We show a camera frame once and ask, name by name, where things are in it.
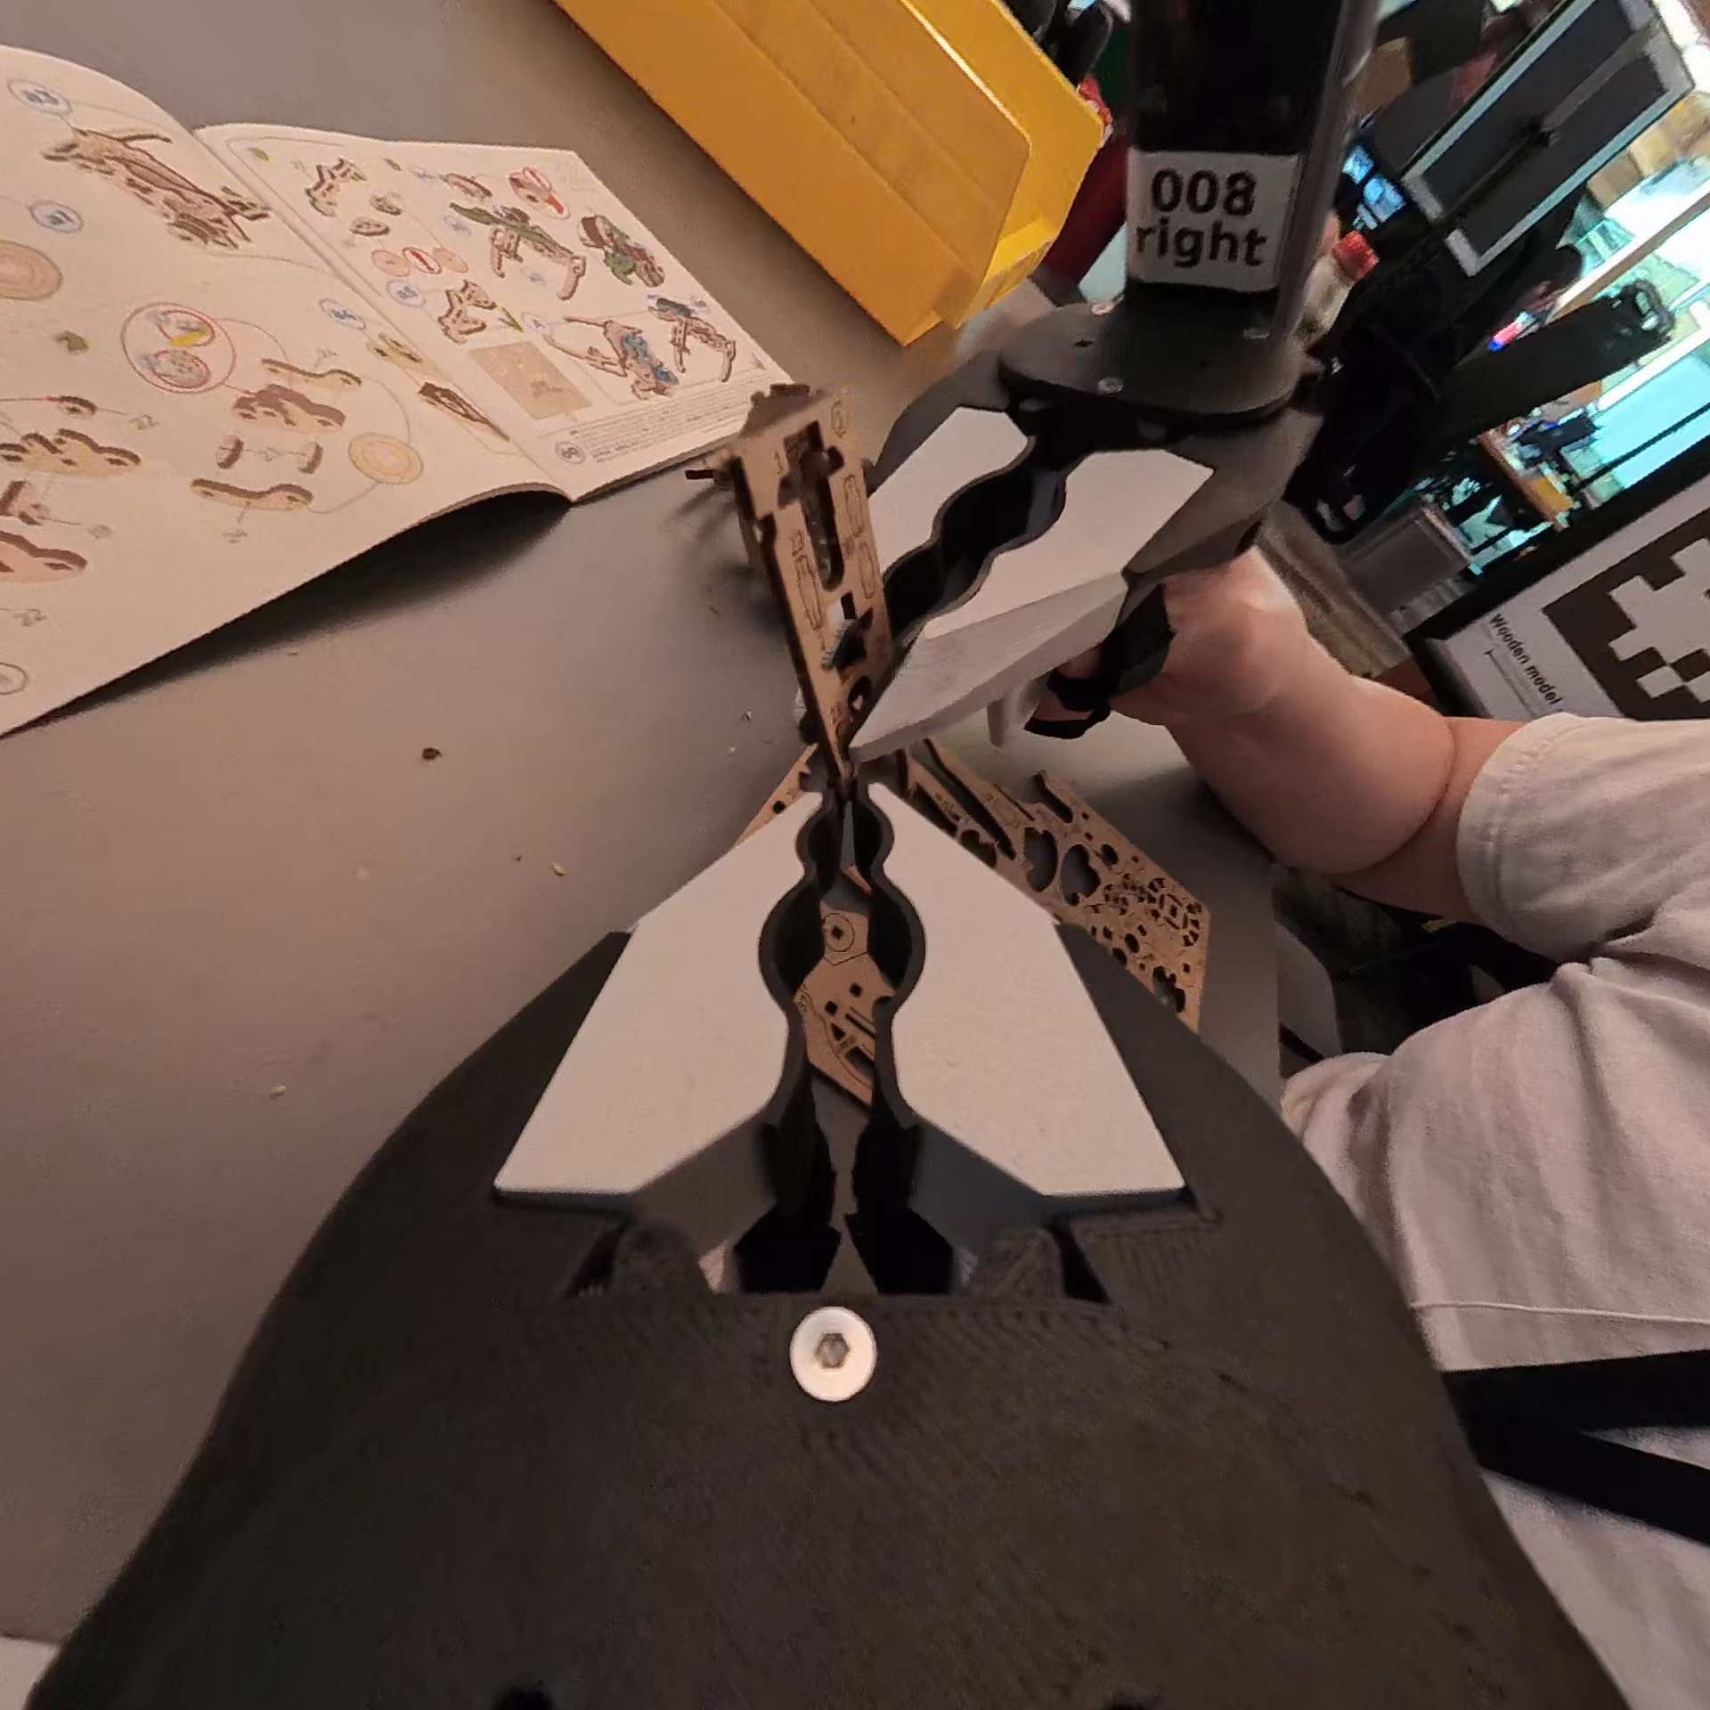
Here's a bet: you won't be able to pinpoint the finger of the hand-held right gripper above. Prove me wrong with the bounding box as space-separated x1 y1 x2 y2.
849 448 1216 755
863 408 1072 646

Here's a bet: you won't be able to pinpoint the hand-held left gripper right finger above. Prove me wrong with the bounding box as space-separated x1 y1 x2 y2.
855 788 1189 1294

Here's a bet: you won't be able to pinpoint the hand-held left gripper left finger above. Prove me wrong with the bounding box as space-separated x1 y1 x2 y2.
497 788 846 1294

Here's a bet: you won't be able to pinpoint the large plywood parts sheet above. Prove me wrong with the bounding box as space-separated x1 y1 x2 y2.
741 740 1213 1111

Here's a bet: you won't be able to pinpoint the small plywood parts fret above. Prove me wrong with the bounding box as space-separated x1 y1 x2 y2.
703 384 899 791

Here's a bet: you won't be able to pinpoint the illustrated instruction booklet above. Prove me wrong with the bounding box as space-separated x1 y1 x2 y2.
0 47 792 739

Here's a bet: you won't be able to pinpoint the person's right forearm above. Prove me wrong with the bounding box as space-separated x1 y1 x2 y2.
1189 662 1539 923

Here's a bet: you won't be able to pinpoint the person's right hand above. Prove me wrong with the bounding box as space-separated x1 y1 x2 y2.
1119 546 1340 752

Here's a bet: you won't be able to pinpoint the white bottle red cap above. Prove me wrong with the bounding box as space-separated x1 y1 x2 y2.
1303 227 1379 342

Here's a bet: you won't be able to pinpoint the low yellow storage bin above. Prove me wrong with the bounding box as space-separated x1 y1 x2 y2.
550 0 1112 349

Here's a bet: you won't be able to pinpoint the black framed monitor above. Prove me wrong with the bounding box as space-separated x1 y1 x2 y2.
1402 0 1702 275

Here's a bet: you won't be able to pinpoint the black framed marker sign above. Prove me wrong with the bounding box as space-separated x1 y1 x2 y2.
1409 469 1710 726

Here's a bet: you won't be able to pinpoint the black harness straps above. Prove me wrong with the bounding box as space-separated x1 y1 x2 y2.
1439 1350 1710 1557

